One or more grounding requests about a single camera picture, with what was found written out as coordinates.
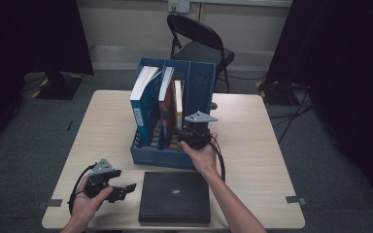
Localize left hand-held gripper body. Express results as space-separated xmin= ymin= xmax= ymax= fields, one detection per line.
xmin=85 ymin=157 xmax=116 ymax=199

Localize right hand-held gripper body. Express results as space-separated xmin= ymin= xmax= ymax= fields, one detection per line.
xmin=178 ymin=110 xmax=219 ymax=150

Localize yellow book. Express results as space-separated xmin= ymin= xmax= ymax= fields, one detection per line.
xmin=173 ymin=80 xmax=185 ymax=135

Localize red book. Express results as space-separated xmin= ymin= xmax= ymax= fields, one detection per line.
xmin=157 ymin=66 xmax=178 ymax=149

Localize blue plastic file rack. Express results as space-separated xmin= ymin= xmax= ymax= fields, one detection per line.
xmin=129 ymin=57 xmax=217 ymax=171

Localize black book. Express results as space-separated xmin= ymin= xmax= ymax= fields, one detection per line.
xmin=138 ymin=171 xmax=212 ymax=224

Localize blue book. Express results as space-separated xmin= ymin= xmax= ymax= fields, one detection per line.
xmin=129 ymin=65 xmax=163 ymax=148

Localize person's left hand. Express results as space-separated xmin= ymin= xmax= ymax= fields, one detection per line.
xmin=72 ymin=183 xmax=114 ymax=224

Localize person's right hand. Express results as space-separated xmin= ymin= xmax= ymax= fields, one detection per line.
xmin=180 ymin=132 xmax=220 ymax=176

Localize grey tape strip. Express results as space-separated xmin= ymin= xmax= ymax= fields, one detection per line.
xmin=286 ymin=195 xmax=308 ymax=206
xmin=38 ymin=199 xmax=63 ymax=210

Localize black folding chair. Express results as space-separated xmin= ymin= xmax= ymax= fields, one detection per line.
xmin=166 ymin=13 xmax=236 ymax=95

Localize black stand base striped tape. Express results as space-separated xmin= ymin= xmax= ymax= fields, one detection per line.
xmin=31 ymin=71 xmax=85 ymax=101
xmin=255 ymin=80 xmax=300 ymax=106

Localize black curtain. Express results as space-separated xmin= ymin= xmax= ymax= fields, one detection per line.
xmin=265 ymin=0 xmax=373 ymax=208
xmin=0 ymin=0 xmax=95 ymax=153

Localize left hand-held gripper cable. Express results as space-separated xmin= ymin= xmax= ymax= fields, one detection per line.
xmin=68 ymin=163 xmax=96 ymax=215

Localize hand-held gripper cable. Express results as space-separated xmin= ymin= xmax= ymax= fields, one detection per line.
xmin=187 ymin=127 xmax=226 ymax=183
xmin=68 ymin=163 xmax=96 ymax=215

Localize right hand-held gripper cable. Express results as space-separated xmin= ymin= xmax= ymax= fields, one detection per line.
xmin=187 ymin=127 xmax=226 ymax=183

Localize black floor cables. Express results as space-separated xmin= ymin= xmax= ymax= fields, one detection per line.
xmin=268 ymin=86 xmax=315 ymax=145

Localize white wall socket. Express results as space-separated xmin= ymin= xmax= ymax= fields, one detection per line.
xmin=168 ymin=0 xmax=190 ymax=14

